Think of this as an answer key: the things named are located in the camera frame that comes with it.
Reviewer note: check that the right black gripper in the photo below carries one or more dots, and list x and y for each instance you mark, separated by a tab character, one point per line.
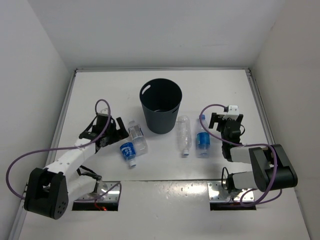
218	119

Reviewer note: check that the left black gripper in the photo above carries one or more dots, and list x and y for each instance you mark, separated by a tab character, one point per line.
119	134

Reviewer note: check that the blue label bottle white cap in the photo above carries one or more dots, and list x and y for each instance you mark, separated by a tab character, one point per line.
128	152

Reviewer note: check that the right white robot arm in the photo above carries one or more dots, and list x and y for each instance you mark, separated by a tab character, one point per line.
261	159

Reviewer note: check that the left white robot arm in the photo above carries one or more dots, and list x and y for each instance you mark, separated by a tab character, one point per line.
52	188

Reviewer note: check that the dark grey plastic bin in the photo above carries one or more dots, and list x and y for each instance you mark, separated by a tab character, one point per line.
160	99

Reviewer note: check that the clear bottle white grey label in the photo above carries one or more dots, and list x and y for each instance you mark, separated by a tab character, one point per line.
137	138

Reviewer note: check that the clear crushed bottle blue cap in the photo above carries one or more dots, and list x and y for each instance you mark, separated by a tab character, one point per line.
184	136

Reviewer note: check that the white front cover board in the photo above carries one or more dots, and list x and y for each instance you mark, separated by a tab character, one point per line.
172	211

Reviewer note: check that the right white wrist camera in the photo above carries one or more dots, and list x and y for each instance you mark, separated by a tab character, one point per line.
231	112

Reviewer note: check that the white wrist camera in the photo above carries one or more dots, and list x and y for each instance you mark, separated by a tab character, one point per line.
104	111
231	112

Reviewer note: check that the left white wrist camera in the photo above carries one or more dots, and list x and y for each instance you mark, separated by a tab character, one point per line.
104	111

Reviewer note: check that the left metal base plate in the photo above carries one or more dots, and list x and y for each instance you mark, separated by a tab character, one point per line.
106	192

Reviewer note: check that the metal base plate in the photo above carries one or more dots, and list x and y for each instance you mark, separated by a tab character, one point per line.
106	192
217	194

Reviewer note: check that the left aluminium frame rail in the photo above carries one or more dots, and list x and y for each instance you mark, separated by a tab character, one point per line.
59	127

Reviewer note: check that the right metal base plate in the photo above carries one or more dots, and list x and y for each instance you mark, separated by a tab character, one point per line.
217	194

